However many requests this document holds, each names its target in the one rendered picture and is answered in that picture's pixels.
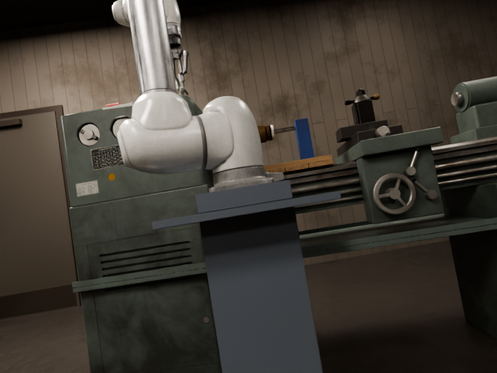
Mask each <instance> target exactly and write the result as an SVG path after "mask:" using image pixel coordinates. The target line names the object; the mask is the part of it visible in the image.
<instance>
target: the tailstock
mask: <svg viewBox="0 0 497 373"><path fill-rule="evenodd" d="M451 103H452V105H453V106H454V107H455V109H456V110H457V111H458V112H459V113H457V114H456V120H457V124H458V127H459V134H458V135H455V136H453V137H451V138H450V140H451V144H458V143H463V142H467V141H475V140H480V139H485V138H493V137H497V76H495V77H491V78H483V79H479V80H475V81H467V82H463V83H459V84H457V85H456V87H455V89H454V91H453V94H452V95H451Z"/></svg>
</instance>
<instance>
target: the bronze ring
mask: <svg viewBox="0 0 497 373"><path fill-rule="evenodd" d="M257 128H258V131H259V134H260V141H261V143H265V142H267V141H271V140H273V139H272V134H271V126H270V125H266V126H264V125H260V126H258V125H257Z"/></svg>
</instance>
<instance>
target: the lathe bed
mask: <svg viewBox="0 0 497 373"><path fill-rule="evenodd" d="M431 149H432V153H433V160H434V164H435V168H436V175H437V179H438V183H439V190H440V191H444V190H449V189H457V188H462V187H471V186H475V185H480V184H489V183H494V182H497V137H493V138H485V139H480V140H475V141H467V142H463V143H458V144H450V145H445V146H440V147H433V148H431ZM283 174H284V179H283V180H284V181H286V180H289V181H290V184H291V191H292V196H293V198H301V197H305V196H310V195H318V194H323V193H328V192H337V191H340V194H341V199H338V200H333V201H325V202H320V203H315V204H307V205H302V206H295V207H294V209H295V214H301V213H306V212H314V211H320V210H324V209H333V208H338V207H343V206H351V205H356V204H363V203H364V201H363V197H362V189H361V184H360V180H359V173H358V169H357V164H356V161H350V162H346V163H341V164H333V165H328V166H323V167H316V168H311V169H303V170H298V171H293V172H286V173H283ZM290 199H292V198H290Z"/></svg>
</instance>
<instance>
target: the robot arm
mask: <svg viewBox="0 0 497 373"><path fill-rule="evenodd" d="M112 13H113V17H114V20H116V21H117V23H119V24H121V25H123V26H126V27H131V31H132V41H133V47H134V52H135V62H136V67H137V72H138V82H139V87H140V93H141V96H140V97H139V98H138V100H137V101H136V102H135V103H134V105H133V107H132V119H128V120H125V121H124V122H123V123H122V125H120V127H119V131H118V133H117V137H118V143H119V147H120V149H121V154H122V158H123V161H124V164H125V165H126V166H127V167H130V168H132V169H135V170H137V171H140V172H146V173H151V174H159V175H163V174H175V173H182V172H191V171H194V170H198V169H212V172H213V180H214V186H213V187H211V188H209V192H217V191H222V190H227V189H236V188H241V187H249V186H254V185H259V184H267V183H272V182H277V181H283V179H284V174H283V173H282V172H265V170H264V166H263V151H262V146H261V141H260V134H259V131H258V128H257V123H256V121H255V119H254V116H253V114H252V112H251V110H250V109H249V107H248V106H247V104H246V103H245V102H244V101H242V100H241V99H239V98H237V97H234V96H223V97H219V98H216V99H215V100H213V101H211V102H209V103H208V104H207V105H206V106H205V108H204V109H203V114H201V115H196V116H192V114H191V111H190V109H189V107H188V104H187V102H186V101H185V100H184V99H183V98H182V97H180V96H179V95H178V93H177V90H178V91H180V88H181V89H182V90H184V88H183V82H184V81H185V80H184V74H185V73H187V67H188V56H189V52H188V51H187V50H186V51H185V50H183V48H182V44H181V39H182V35H181V28H180V11H179V7H178V3H177V1H176V0H118V1H116V2H115V3H114V4H113V6H112ZM183 54H184V56H183V68H182V64H181V59H180V58H181V56H182V55H183ZM175 60H177V63H178V67H179V71H180V72H179V73H178V75H179V80H180V88H179V85H178V83H177V82H176V80H175V74H176V71H175ZM174 71H175V73H174Z"/></svg>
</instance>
